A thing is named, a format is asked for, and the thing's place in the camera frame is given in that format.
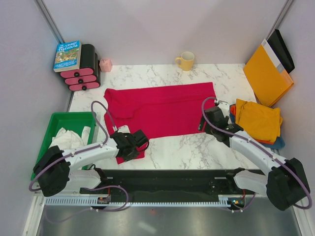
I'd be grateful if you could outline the folded blue t-shirt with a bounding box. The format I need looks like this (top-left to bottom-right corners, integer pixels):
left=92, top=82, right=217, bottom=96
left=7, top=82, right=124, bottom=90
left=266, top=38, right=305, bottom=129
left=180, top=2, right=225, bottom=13
left=229, top=104, right=286, bottom=149

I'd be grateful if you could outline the aluminium frame rail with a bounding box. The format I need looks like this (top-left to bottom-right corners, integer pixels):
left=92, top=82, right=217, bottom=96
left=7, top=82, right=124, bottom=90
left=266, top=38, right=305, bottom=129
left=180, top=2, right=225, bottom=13
left=22, top=194, right=46, bottom=236

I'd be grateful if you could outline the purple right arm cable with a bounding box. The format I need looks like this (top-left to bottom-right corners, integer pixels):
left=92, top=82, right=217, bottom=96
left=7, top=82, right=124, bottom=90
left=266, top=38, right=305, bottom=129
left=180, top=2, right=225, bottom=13
left=201, top=96, right=313, bottom=213

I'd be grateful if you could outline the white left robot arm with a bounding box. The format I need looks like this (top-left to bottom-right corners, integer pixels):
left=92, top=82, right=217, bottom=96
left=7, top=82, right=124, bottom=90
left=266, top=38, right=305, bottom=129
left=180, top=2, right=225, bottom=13
left=33, top=130, right=149, bottom=197

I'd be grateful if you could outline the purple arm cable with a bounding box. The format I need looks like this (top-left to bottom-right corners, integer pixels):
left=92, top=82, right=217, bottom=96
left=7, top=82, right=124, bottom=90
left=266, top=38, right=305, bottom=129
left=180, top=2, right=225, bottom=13
left=201, top=96, right=313, bottom=213
left=29, top=100, right=130, bottom=224

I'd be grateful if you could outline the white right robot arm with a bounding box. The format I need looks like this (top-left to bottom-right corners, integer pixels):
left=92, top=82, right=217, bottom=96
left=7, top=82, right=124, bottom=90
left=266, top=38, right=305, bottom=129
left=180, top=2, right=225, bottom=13
left=198, top=106, right=313, bottom=211

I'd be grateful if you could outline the white crumpled t-shirt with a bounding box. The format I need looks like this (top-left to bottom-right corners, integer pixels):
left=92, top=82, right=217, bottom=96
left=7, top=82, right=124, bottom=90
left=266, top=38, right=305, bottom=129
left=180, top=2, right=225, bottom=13
left=49, top=126, right=91, bottom=150

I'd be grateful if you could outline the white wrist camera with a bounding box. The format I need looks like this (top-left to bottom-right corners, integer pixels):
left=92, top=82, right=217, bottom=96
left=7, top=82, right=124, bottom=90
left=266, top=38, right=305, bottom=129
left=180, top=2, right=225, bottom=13
left=214, top=98, right=230, bottom=117
left=113, top=125, right=130, bottom=133

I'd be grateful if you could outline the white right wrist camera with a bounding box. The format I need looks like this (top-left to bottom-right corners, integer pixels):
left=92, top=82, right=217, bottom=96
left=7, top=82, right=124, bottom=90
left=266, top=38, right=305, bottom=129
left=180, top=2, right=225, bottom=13
left=214, top=98, right=230, bottom=117

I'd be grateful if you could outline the blue treehouse paperback book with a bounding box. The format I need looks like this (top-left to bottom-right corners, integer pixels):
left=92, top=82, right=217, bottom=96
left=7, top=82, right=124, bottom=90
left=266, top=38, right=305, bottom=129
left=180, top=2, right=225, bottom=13
left=53, top=40, right=82, bottom=73

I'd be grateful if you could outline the small pink box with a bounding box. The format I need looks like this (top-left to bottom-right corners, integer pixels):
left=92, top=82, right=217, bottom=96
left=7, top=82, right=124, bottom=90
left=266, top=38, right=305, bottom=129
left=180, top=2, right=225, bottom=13
left=99, top=59, right=113, bottom=72

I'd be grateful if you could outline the white slotted cable duct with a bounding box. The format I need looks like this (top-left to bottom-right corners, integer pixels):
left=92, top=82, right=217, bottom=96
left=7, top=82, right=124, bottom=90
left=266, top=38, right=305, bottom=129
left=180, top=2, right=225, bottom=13
left=45, top=196, right=231, bottom=207

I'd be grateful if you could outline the orange padded envelope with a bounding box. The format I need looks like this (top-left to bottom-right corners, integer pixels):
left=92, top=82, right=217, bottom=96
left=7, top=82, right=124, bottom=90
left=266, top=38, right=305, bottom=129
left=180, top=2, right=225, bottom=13
left=243, top=39, right=294, bottom=107

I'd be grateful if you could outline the black folder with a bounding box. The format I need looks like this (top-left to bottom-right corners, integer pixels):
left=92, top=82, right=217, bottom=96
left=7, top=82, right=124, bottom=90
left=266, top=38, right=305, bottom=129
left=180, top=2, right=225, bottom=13
left=267, top=29, right=295, bottom=73

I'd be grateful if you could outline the folded mustard yellow t-shirt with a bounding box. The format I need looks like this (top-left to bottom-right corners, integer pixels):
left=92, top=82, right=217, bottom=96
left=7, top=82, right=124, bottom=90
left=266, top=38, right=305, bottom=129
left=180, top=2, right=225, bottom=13
left=235, top=99, right=283, bottom=142

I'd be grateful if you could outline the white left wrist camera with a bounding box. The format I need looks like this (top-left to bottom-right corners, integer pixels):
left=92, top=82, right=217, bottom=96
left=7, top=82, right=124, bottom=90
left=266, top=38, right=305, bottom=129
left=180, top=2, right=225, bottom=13
left=113, top=125, right=130, bottom=133

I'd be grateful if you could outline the black pink drawer organizer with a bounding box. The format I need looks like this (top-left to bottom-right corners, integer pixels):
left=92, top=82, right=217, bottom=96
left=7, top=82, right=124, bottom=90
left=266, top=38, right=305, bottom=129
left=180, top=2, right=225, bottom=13
left=60, top=44, right=100, bottom=91

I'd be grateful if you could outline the yellow ceramic mug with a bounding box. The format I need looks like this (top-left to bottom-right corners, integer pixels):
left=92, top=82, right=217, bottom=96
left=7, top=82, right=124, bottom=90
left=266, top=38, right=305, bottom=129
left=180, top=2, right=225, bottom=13
left=175, top=52, right=195, bottom=71

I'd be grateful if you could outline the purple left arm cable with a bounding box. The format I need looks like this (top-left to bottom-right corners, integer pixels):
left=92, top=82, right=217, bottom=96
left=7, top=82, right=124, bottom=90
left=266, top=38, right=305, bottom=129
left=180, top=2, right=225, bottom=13
left=29, top=100, right=130, bottom=224

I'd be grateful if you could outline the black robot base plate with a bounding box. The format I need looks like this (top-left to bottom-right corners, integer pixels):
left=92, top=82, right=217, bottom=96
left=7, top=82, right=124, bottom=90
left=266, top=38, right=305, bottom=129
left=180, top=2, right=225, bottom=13
left=94, top=170, right=253, bottom=204

